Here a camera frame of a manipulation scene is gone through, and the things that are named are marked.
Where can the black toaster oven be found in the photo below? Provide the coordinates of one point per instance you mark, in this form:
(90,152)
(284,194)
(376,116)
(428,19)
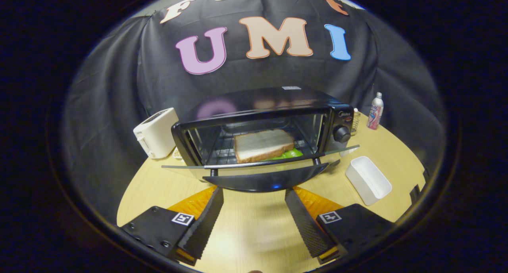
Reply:
(258,102)

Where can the bread and lettuce sandwich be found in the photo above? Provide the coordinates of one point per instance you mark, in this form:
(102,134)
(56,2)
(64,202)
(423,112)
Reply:
(262,144)

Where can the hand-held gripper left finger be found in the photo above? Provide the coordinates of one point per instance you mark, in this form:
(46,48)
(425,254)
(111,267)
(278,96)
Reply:
(207,223)

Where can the white pop-up toaster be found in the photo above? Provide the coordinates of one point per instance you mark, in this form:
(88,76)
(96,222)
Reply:
(156,132)

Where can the black table edge bracket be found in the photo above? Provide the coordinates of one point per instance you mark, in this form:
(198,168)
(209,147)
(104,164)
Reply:
(415,194)

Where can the pink drink bottle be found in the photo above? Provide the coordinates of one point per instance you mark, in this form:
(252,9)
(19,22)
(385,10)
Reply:
(375,112)

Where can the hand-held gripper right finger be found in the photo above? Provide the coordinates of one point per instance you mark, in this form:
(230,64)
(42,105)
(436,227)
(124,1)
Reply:
(303,225)

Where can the clear square holder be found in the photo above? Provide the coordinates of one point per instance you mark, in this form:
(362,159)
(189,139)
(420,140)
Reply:
(356,122)

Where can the white plastic tray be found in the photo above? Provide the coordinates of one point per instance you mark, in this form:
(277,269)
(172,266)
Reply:
(367,181)

